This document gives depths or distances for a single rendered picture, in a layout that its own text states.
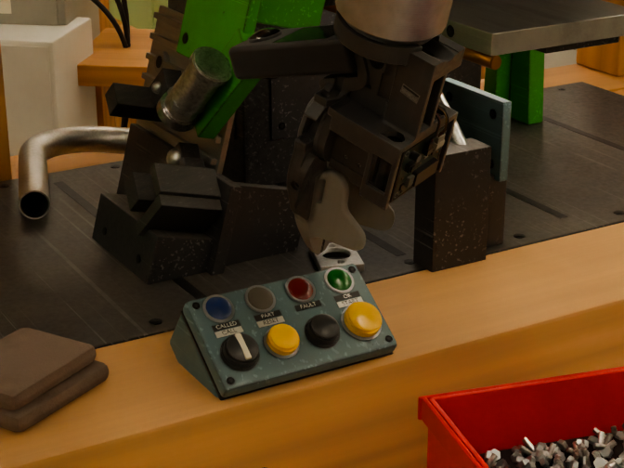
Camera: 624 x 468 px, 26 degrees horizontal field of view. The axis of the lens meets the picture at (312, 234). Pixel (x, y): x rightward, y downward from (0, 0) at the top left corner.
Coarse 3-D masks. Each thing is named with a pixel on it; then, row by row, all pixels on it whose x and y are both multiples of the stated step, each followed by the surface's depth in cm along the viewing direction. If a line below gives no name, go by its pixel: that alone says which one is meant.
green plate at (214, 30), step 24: (192, 0) 122; (216, 0) 118; (240, 0) 115; (264, 0) 115; (288, 0) 117; (312, 0) 118; (192, 24) 122; (216, 24) 118; (240, 24) 114; (288, 24) 117; (312, 24) 119; (192, 48) 121; (216, 48) 118
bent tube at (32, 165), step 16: (64, 128) 151; (80, 128) 152; (96, 128) 152; (112, 128) 153; (128, 128) 153; (32, 144) 144; (48, 144) 147; (64, 144) 150; (80, 144) 151; (96, 144) 152; (112, 144) 152; (32, 160) 139; (32, 176) 135; (32, 192) 139; (48, 192) 133; (32, 208) 134; (48, 208) 132
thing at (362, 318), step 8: (352, 304) 104; (360, 304) 103; (368, 304) 104; (352, 312) 103; (360, 312) 103; (368, 312) 103; (376, 312) 103; (344, 320) 103; (352, 320) 102; (360, 320) 102; (368, 320) 103; (376, 320) 103; (352, 328) 102; (360, 328) 102; (368, 328) 102; (376, 328) 103; (368, 336) 103
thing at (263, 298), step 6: (258, 288) 102; (252, 294) 102; (258, 294) 102; (264, 294) 102; (270, 294) 102; (252, 300) 102; (258, 300) 102; (264, 300) 102; (270, 300) 102; (258, 306) 101; (264, 306) 102
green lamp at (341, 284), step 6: (336, 270) 106; (342, 270) 106; (330, 276) 105; (336, 276) 105; (342, 276) 105; (348, 276) 106; (330, 282) 105; (336, 282) 105; (342, 282) 105; (348, 282) 105; (336, 288) 105; (342, 288) 105; (348, 288) 105
